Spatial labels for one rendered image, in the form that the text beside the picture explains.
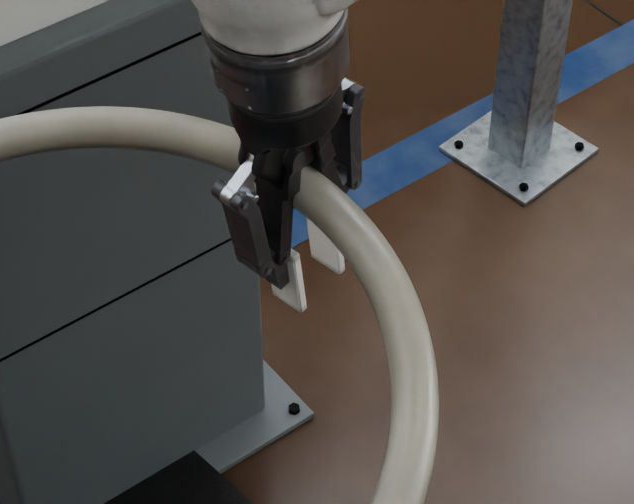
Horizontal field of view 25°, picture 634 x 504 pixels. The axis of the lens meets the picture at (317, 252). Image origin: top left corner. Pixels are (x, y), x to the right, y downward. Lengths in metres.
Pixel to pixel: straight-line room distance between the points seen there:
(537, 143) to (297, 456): 0.75
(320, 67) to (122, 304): 0.98
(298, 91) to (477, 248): 1.56
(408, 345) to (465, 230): 1.54
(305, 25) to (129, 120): 0.25
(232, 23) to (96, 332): 1.03
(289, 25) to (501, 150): 1.75
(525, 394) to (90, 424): 0.68
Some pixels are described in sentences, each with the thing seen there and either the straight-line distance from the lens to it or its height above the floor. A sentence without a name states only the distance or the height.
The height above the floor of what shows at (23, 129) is 1.04.
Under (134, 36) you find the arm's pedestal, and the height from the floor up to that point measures 0.77.
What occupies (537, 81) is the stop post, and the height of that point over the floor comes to 0.20.
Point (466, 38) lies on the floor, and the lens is 2.84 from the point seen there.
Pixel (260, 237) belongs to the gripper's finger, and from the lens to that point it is 0.99.
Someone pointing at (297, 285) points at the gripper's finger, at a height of 0.94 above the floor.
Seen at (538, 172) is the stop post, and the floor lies 0.01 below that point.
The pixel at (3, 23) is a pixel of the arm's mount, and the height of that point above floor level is 0.83.
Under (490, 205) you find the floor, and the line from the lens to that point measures 2.50.
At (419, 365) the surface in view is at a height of 1.03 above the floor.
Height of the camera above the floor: 1.73
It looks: 46 degrees down
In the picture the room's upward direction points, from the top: straight up
